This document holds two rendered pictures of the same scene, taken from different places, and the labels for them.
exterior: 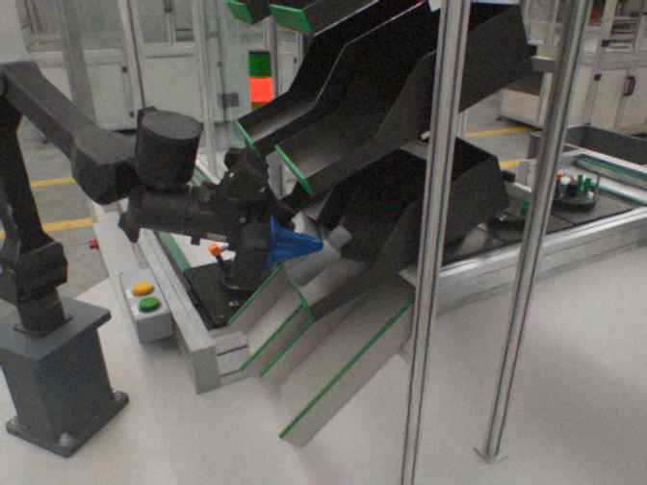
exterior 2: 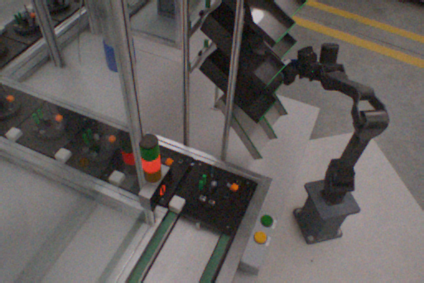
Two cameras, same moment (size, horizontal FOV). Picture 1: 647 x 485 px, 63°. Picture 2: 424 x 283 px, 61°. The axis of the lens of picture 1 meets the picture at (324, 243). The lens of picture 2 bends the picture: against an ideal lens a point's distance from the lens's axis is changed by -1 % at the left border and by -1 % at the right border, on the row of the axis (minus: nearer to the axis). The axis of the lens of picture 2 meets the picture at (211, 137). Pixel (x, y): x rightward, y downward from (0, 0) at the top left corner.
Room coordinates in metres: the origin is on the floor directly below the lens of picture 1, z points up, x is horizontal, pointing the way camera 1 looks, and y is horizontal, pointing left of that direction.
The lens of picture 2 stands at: (1.48, 0.68, 2.12)
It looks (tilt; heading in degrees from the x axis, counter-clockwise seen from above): 49 degrees down; 229
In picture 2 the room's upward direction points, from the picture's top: 4 degrees clockwise
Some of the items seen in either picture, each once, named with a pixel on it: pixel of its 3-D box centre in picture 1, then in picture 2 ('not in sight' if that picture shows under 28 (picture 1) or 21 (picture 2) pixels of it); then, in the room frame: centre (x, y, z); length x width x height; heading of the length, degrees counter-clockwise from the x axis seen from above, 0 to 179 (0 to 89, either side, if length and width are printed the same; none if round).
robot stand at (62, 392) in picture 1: (58, 371); (324, 210); (0.71, 0.45, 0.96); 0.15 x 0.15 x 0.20; 66
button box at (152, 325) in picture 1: (144, 301); (258, 242); (0.97, 0.39, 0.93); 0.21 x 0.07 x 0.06; 28
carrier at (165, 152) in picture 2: not in sight; (151, 162); (1.11, -0.07, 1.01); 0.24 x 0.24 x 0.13; 28
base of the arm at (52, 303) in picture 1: (40, 307); (334, 191); (0.71, 0.45, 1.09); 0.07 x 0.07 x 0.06; 66
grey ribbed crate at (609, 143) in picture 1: (604, 165); not in sight; (2.50, -1.37, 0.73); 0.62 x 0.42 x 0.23; 28
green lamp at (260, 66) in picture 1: (260, 64); (149, 148); (1.21, 0.14, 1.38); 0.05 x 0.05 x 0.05
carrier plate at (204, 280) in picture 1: (252, 284); (213, 194); (0.99, 0.16, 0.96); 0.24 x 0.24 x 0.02; 28
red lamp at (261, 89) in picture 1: (261, 88); (151, 160); (1.21, 0.14, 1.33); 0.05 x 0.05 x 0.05
